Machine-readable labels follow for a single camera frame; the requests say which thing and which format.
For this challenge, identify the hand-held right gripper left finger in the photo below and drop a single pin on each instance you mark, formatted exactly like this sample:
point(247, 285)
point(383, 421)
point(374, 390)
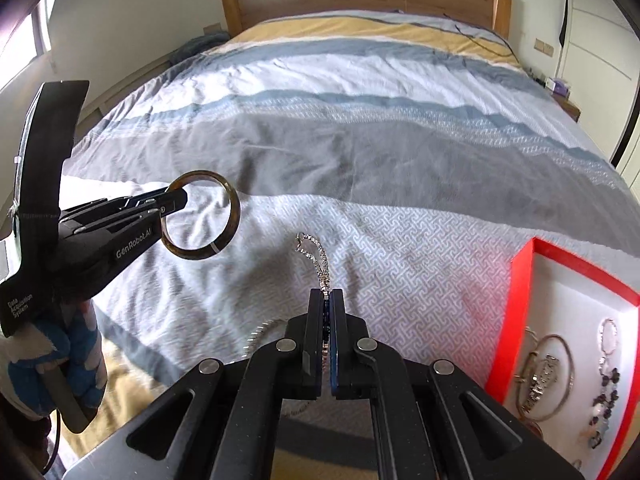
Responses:
point(323, 330)

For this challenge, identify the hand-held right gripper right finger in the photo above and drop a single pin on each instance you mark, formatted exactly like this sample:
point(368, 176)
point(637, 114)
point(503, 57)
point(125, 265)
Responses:
point(336, 330)

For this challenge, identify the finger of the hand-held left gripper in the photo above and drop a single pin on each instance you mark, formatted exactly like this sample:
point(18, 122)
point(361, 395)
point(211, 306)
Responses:
point(160, 194)
point(172, 208)

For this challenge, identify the brown tortoiseshell bangle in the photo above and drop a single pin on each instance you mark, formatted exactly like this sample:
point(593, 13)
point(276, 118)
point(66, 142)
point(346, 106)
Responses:
point(234, 210)

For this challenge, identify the red shallow cardboard box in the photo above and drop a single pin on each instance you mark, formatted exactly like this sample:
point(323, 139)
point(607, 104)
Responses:
point(520, 310)

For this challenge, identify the thin silver bangle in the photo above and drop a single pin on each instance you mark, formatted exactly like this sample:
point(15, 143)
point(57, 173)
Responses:
point(570, 360)

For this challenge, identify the person's left hand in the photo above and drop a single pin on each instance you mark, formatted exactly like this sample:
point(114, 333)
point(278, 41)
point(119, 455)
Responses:
point(85, 350)

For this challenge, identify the low white window cabinet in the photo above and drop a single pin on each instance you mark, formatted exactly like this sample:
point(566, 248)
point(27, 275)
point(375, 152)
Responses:
point(115, 85)

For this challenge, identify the window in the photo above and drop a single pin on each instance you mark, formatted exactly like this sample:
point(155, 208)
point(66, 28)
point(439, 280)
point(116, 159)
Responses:
point(42, 25)

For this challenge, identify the dark grey cloth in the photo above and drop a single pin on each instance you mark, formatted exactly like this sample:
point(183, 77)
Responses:
point(200, 45)

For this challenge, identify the wooden nightstand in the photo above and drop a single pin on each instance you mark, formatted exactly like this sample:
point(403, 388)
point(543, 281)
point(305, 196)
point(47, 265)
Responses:
point(570, 109)

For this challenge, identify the purple tissue box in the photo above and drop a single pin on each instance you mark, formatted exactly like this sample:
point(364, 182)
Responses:
point(559, 86)

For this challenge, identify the white wardrobe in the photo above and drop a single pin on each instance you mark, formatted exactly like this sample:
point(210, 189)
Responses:
point(600, 35)

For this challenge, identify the wall socket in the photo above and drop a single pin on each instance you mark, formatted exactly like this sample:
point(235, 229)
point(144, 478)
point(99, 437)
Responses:
point(211, 28)

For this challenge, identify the beige wall switch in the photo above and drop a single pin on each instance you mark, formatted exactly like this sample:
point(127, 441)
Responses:
point(544, 47)

